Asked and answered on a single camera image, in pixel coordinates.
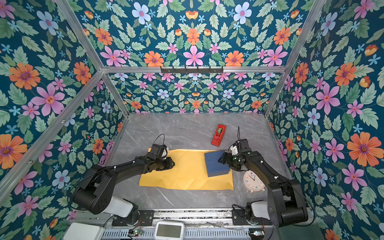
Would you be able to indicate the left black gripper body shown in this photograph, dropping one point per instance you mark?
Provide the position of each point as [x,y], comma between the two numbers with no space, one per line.
[161,164]

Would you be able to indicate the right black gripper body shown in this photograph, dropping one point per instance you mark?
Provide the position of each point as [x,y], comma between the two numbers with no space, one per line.
[234,161]

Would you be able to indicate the blue gift box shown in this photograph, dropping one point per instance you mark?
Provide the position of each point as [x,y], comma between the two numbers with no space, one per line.
[213,166]

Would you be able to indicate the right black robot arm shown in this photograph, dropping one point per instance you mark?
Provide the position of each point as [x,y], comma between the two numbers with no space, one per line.
[286,204]

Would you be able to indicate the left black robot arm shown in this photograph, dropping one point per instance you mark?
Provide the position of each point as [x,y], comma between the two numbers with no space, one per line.
[95,192]

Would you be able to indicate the red tape dispenser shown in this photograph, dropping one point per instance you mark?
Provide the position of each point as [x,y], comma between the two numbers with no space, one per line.
[217,139]

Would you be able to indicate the white round clock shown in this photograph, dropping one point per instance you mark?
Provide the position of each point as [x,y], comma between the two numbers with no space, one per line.
[252,182]

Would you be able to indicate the white display device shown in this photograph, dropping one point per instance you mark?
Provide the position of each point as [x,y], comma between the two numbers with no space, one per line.
[169,230]

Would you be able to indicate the green mat bottom right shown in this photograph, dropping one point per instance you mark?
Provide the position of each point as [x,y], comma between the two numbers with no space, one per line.
[312,232]

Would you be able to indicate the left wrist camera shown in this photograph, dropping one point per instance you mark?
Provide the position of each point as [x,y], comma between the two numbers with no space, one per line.
[164,151]

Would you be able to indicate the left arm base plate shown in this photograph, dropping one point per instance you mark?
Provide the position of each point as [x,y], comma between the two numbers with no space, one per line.
[143,218]

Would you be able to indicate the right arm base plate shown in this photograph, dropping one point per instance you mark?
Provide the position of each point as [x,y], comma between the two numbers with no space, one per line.
[242,217]

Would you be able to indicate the black hook rail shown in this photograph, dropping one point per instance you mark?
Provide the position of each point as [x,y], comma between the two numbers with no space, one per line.
[191,70]

